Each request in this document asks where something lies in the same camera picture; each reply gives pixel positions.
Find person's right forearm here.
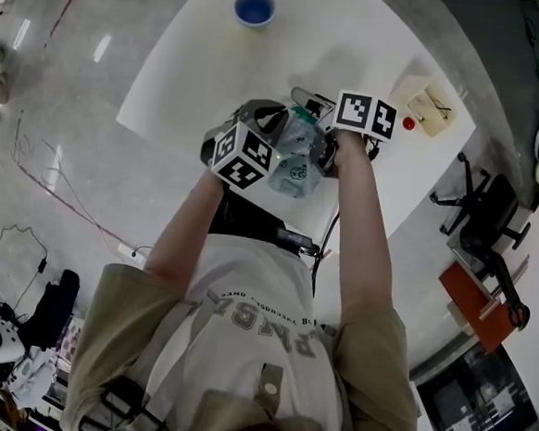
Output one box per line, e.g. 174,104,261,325
320,129,410,333

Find black cabinet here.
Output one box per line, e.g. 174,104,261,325
411,337,539,431

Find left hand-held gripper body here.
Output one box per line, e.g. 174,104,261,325
198,120,278,193

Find person's black shorts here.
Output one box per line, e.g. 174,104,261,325
207,190,301,249

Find red checkered bag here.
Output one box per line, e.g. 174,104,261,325
55,322,83,364

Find clear plastic bag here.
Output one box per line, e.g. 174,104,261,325
266,102,331,202

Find person's beige and white shirt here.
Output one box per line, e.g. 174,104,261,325
60,221,433,431

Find cream open box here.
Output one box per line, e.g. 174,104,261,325
386,71,460,141

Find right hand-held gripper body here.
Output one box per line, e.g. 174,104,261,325
307,87,400,184

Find white table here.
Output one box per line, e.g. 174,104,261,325
106,0,487,273

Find red box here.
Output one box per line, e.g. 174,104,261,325
432,260,520,357

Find blue-topped cup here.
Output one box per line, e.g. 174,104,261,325
232,0,279,31

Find person's left forearm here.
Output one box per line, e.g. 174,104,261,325
142,165,233,299

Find black office chair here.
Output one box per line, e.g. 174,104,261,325
419,148,539,332

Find black belt device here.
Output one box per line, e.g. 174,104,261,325
274,227,323,259

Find black floor cable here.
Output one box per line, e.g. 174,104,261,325
0,222,52,323

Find black and white harness strap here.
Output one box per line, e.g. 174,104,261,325
77,373,170,431

